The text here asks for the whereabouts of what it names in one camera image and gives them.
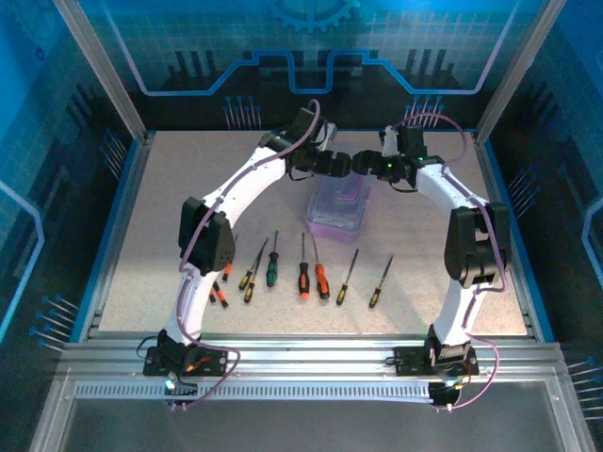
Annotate green black handled screwdriver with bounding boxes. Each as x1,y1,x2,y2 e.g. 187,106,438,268
265,230,281,289

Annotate thin blue table edge strip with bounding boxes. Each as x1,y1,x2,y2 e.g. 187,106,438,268
150,126,477,136

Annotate clear purple plastic toolbox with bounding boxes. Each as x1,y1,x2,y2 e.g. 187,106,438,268
304,174,374,245

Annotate wide aluminium base rail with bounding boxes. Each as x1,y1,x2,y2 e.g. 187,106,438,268
58,331,564,378

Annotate orange screwdriver with black grip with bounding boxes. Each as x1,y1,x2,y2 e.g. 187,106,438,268
310,233,332,301

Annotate aluminium side rail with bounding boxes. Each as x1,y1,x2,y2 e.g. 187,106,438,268
472,131,541,340
87,131,156,340

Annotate black control module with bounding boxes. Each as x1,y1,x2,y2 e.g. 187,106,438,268
162,375,199,413
427,380,462,414

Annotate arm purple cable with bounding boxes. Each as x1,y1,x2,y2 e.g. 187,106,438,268
167,97,323,414
389,111,508,414

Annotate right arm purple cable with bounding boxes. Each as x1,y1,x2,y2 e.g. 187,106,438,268
389,111,508,414

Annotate black screwdriver with orange ends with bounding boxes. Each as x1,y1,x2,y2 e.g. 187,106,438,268
297,232,312,299

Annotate dark grey panel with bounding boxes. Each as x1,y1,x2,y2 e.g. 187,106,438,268
60,399,566,452

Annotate aluminium frame post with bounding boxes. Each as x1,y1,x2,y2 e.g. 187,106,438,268
472,0,570,145
50,0,155,145

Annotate slotted grey cable duct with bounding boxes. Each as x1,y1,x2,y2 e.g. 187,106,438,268
73,379,437,402

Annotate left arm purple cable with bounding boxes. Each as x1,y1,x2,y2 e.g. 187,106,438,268
167,97,323,414

